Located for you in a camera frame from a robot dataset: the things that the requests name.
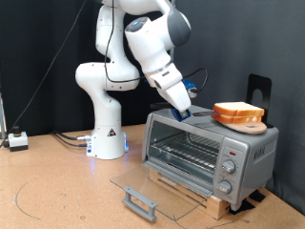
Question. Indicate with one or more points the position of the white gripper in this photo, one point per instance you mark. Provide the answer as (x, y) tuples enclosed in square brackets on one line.
[(176, 95)]

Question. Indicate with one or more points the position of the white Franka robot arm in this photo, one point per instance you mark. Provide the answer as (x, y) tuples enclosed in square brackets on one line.
[(105, 127)]

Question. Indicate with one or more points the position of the silver oven knob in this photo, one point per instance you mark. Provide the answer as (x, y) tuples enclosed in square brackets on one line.
[(224, 186), (229, 166)]

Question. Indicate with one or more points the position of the silver toaster oven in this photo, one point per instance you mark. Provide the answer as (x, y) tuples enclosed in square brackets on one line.
[(260, 149)]

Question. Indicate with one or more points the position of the round wooden board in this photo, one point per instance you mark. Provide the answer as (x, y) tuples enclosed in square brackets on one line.
[(251, 129)]

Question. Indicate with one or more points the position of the black metal bookend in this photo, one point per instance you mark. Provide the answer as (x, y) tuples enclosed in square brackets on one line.
[(254, 82)]

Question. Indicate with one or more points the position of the dark grey backdrop curtain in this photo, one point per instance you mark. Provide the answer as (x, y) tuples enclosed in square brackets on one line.
[(238, 38)]

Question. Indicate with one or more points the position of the slatted wooden crate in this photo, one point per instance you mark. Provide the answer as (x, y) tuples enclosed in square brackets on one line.
[(217, 206)]

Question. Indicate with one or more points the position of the black foam pad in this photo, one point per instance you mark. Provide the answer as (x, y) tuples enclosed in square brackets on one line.
[(257, 196), (241, 206)]

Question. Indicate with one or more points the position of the emergency stop button box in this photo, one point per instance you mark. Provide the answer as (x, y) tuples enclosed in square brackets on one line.
[(18, 140)]

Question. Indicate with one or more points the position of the black backdrop curtain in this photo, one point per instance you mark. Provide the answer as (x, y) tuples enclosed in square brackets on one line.
[(25, 31)]

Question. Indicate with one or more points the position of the wrist camera with blue bracket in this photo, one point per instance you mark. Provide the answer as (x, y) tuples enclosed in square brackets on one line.
[(189, 85)]

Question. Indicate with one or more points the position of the metal frame post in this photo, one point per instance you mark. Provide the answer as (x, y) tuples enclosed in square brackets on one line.
[(2, 117)]

